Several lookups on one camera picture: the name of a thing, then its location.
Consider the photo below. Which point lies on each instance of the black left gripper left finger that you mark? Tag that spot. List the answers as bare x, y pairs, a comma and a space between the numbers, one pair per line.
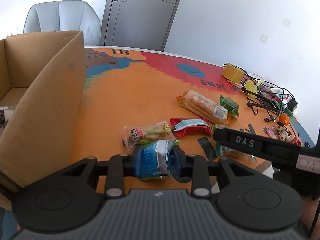
72, 196

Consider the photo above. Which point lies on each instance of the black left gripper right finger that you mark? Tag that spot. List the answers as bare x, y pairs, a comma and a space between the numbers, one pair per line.
244, 197

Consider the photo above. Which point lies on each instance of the blue silver snack packet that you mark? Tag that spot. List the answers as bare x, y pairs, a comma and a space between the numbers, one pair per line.
157, 160

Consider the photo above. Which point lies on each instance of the red snack packet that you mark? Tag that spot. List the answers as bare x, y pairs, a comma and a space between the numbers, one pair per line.
190, 126

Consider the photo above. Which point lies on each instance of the yellow peanut snack packet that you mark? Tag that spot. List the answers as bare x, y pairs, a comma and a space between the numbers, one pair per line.
143, 135

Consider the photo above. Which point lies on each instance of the keys with charms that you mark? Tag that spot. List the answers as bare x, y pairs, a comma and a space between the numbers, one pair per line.
282, 134

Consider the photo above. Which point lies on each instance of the orange fruit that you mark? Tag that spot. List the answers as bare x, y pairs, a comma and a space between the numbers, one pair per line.
284, 119

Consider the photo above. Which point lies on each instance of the black power adapter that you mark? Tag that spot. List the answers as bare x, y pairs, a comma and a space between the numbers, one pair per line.
292, 105

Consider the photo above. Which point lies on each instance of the yellow toy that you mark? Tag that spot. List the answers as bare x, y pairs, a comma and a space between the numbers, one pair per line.
252, 86

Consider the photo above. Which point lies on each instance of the green snack packet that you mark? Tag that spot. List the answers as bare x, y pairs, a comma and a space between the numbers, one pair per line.
231, 106

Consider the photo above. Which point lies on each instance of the yellow tape roll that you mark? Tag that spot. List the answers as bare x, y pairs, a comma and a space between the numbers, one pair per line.
232, 73

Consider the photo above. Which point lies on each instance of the colourful table mat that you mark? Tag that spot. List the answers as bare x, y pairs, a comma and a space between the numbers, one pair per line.
125, 87

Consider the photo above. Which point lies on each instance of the orange cracker packet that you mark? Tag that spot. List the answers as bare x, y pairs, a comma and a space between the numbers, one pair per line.
204, 107

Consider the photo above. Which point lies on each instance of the cardboard box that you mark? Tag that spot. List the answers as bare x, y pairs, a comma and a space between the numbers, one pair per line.
42, 77

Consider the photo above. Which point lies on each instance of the grey armchair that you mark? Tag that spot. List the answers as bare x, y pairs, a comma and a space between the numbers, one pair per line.
65, 16

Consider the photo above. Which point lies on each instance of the grey door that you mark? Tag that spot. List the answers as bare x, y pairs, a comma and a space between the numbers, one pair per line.
142, 24

